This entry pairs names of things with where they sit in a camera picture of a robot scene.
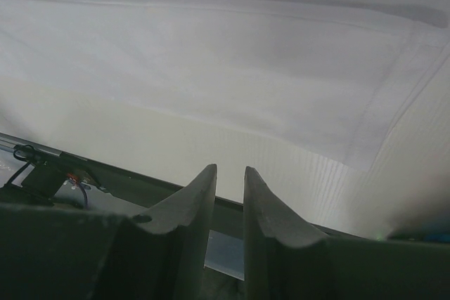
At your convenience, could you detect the white t shirt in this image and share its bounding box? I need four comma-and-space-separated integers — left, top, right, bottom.
0, 0, 450, 174

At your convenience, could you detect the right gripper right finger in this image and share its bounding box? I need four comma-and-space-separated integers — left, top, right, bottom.
243, 167, 449, 299

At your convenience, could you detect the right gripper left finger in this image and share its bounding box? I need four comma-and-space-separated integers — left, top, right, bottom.
1, 164, 217, 299

